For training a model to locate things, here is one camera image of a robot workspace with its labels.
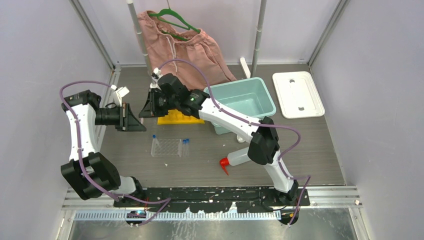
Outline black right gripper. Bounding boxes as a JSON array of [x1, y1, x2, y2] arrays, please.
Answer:
[[139, 89, 178, 120]]

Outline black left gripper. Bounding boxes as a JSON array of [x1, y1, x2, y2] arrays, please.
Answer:
[[94, 102, 147, 132]]

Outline blue capped tube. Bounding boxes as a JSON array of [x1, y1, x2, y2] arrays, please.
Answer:
[[182, 138, 190, 157], [152, 134, 160, 150]]

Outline small white cup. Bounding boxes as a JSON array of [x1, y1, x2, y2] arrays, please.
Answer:
[[236, 135, 246, 143]]

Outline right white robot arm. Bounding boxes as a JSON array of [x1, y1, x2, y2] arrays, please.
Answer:
[[138, 73, 299, 206]]

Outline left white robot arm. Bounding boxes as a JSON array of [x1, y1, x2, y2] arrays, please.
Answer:
[[60, 90, 147, 207]]

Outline yellow test tube rack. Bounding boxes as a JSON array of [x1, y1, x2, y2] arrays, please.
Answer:
[[157, 109, 205, 125]]

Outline clear acrylic tube rack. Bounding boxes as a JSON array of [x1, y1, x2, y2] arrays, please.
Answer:
[[150, 139, 183, 157]]

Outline pink shorts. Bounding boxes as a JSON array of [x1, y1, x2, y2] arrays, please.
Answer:
[[137, 10, 236, 90]]

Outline teal plastic bin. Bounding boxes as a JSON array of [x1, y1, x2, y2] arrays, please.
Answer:
[[203, 77, 276, 119]]

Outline green clothes hanger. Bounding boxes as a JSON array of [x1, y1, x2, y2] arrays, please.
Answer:
[[148, 8, 202, 42]]

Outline white wash bottle red cap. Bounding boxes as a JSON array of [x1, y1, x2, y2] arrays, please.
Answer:
[[219, 147, 250, 176]]

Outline white rack foot right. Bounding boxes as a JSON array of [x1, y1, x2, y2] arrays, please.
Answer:
[[239, 57, 251, 79]]

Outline left metal rack pole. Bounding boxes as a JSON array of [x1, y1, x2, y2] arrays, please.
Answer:
[[126, 0, 156, 85]]

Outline metal rack pole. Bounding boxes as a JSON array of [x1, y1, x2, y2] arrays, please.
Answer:
[[250, 0, 267, 78], [126, 0, 156, 85]]

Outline white bin lid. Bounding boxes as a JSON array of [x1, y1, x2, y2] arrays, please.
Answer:
[[272, 71, 325, 119]]

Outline right metal rack pole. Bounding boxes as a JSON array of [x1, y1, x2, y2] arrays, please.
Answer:
[[250, 0, 267, 78]]

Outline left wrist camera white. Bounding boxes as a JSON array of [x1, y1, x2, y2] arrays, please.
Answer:
[[111, 86, 130, 106]]

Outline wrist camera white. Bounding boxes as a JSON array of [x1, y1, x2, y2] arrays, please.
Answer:
[[111, 86, 130, 106], [151, 67, 163, 84]]

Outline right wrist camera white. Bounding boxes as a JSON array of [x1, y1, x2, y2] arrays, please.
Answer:
[[151, 67, 163, 84]]

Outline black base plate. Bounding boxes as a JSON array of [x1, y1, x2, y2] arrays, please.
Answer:
[[113, 186, 299, 214]]

